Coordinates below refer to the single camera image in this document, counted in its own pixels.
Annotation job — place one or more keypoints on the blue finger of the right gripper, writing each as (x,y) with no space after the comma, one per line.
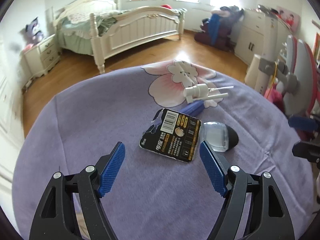
(302,123)

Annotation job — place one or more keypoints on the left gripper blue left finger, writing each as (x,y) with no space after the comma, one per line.
(108,167)

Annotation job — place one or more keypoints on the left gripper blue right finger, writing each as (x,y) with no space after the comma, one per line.
(216,166)

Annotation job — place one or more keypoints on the black battery blister card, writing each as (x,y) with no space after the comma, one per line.
(172,134)

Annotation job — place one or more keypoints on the blue pleated wrapper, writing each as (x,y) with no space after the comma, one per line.
(193,109)

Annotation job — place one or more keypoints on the red grey office chair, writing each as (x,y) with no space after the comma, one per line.
(294,86)

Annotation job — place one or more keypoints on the grey white standing pole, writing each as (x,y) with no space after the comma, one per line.
(263,66)

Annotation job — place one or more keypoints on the white dresser cabinet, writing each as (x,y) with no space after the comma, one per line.
(252,34)

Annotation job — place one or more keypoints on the dark red floor cushion pile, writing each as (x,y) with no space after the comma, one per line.
(216,30)

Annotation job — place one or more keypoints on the white nightstand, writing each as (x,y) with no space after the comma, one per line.
(41,58)

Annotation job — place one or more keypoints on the white wooden bed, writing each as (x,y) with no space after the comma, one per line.
(99,29)

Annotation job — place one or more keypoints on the white wardrobe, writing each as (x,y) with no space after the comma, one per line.
(12,134)

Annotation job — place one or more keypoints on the pink plush on nightstand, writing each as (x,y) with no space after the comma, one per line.
(28,47)

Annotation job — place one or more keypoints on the purple plush toy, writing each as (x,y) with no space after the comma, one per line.
(32,32)

